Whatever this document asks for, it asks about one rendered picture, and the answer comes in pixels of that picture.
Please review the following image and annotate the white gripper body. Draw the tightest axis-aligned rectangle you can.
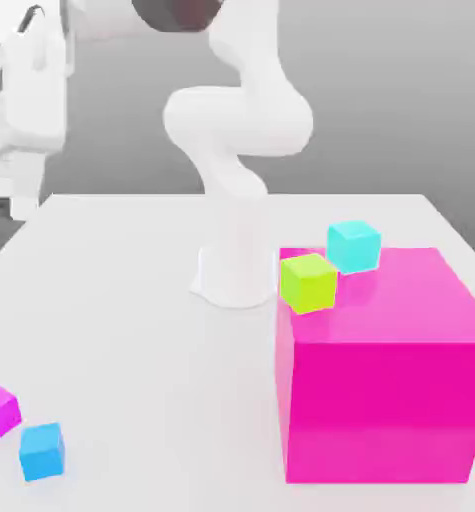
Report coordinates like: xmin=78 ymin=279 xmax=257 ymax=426
xmin=0 ymin=152 xmax=46 ymax=200

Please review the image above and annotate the small blue cube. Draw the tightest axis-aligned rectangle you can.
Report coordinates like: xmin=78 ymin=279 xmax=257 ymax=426
xmin=18 ymin=422 xmax=67 ymax=483

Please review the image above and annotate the small lime green cube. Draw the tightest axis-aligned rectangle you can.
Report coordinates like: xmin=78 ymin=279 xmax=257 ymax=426
xmin=279 ymin=253 xmax=339 ymax=316

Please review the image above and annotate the small cyan cube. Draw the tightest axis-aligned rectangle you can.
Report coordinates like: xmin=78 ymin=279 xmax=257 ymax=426
xmin=326 ymin=219 xmax=383 ymax=276

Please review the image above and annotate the large magenta box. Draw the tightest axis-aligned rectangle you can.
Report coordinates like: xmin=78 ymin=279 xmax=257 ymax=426
xmin=275 ymin=246 xmax=475 ymax=486

